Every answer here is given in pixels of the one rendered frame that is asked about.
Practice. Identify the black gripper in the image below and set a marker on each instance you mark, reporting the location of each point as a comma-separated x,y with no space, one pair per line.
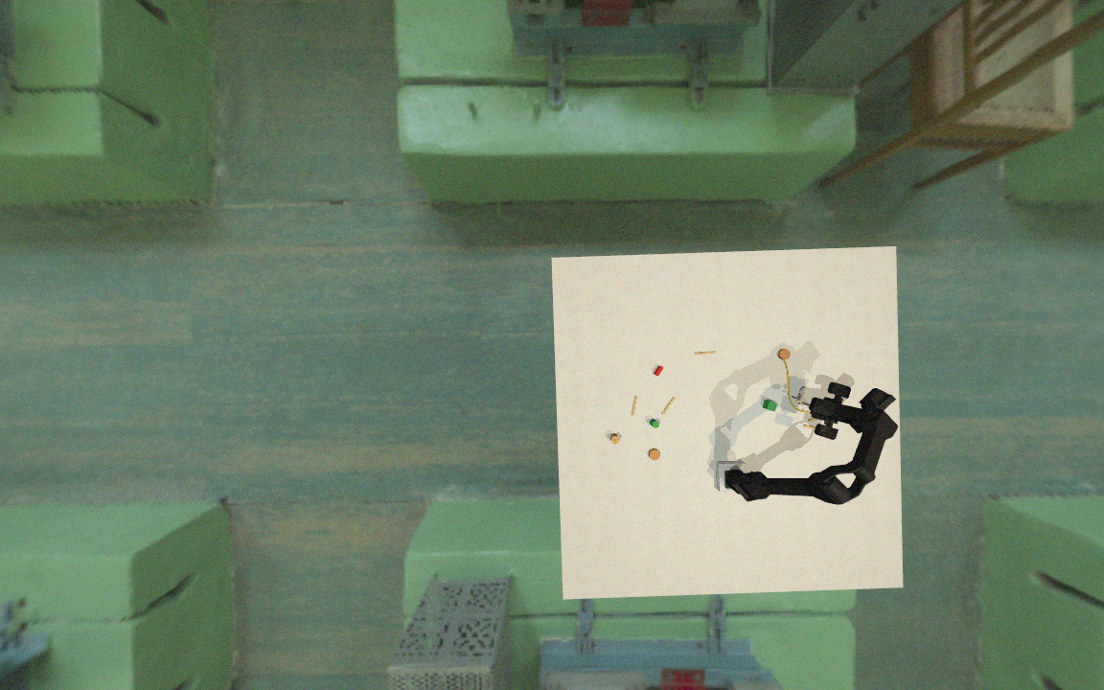
827,430

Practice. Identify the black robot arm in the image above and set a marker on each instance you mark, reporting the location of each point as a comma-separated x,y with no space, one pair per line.
870,420

